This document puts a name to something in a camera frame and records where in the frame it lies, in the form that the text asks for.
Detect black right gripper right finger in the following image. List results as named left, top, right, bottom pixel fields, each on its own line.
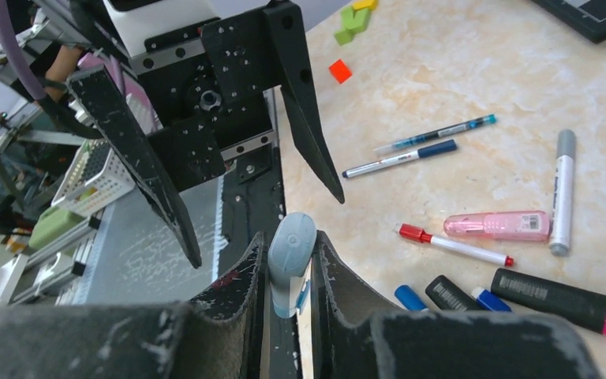
left=310, top=231, right=601, bottom=378

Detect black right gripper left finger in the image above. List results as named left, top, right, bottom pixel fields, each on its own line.
left=0, top=233, right=267, bottom=378

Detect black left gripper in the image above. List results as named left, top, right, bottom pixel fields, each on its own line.
left=66, top=1, right=345, bottom=268

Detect light blue correction tape pen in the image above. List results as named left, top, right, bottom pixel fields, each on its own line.
left=267, top=212, right=317, bottom=319

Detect dark blue capped pen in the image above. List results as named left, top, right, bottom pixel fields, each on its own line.
left=342, top=140, right=458, bottom=178

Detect pink correction tape pen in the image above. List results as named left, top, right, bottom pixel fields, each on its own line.
left=443, top=210, right=552, bottom=242

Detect teal gel pen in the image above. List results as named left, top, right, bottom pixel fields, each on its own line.
left=373, top=114, right=497, bottom=156

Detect blue capped white marker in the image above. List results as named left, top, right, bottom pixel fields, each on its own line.
left=394, top=284, right=428, bottom=311

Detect orange capped black highlighter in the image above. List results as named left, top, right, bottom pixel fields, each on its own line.
left=425, top=275, right=477, bottom=311

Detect red capped white marker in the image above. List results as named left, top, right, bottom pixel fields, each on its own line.
left=396, top=223, right=515, bottom=267

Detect small blue capped marker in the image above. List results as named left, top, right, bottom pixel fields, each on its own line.
left=471, top=287, right=512, bottom=312

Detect small orange block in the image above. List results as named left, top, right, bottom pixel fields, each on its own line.
left=328, top=59, right=353, bottom=84

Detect white plastic basket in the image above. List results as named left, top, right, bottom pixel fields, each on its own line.
left=51, top=140, right=135, bottom=217

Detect green yellow block stack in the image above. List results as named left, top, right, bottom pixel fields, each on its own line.
left=334, top=0, right=379, bottom=46

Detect pink capped black highlighter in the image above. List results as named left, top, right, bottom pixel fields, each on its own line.
left=490, top=268, right=606, bottom=336

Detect grey capped white marker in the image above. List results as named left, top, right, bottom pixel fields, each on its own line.
left=549, top=129, right=576, bottom=257

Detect black white checkerboard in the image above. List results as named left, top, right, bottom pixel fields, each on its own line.
left=533, top=0, right=606, bottom=43

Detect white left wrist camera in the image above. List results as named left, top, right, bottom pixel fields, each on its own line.
left=103, top=0, right=217, bottom=57

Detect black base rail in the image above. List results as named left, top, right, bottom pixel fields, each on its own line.
left=213, top=89, right=302, bottom=378

